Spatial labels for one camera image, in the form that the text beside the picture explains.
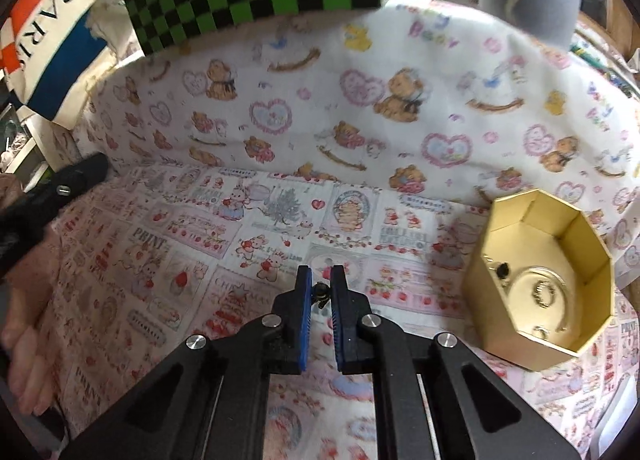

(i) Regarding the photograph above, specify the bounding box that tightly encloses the red white blue tote bag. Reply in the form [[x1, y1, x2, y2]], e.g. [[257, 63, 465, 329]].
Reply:
[[0, 0, 122, 129]]

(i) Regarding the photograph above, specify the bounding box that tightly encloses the white device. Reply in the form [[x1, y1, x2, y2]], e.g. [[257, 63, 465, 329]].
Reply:
[[590, 374, 634, 460]]

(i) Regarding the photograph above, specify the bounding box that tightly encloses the clear gold-edged bangle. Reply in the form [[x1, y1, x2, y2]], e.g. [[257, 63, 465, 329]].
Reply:
[[511, 266, 572, 341]]

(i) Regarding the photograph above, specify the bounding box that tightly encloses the person's left hand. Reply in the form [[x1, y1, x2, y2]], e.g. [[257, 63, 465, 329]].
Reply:
[[0, 229, 67, 417]]

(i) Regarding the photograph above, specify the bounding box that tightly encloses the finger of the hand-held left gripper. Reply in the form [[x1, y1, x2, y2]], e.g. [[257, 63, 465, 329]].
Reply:
[[0, 151, 110, 279]]

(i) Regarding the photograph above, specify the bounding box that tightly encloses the gold octagonal box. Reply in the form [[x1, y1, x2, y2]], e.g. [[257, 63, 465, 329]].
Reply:
[[461, 188, 615, 372]]

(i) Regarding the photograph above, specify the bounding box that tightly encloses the silver chain bracelet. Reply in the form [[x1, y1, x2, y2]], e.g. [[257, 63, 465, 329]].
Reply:
[[533, 281, 557, 309]]

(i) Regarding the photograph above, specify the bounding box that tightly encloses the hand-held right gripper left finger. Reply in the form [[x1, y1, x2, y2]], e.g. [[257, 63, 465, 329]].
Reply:
[[64, 265, 312, 460]]

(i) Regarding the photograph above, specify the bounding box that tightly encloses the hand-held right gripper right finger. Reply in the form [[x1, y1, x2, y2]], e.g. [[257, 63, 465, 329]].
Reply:
[[329, 265, 582, 460]]

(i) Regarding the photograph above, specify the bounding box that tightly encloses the bear print cloth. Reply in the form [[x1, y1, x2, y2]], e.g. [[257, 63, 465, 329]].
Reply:
[[75, 0, 640, 291]]

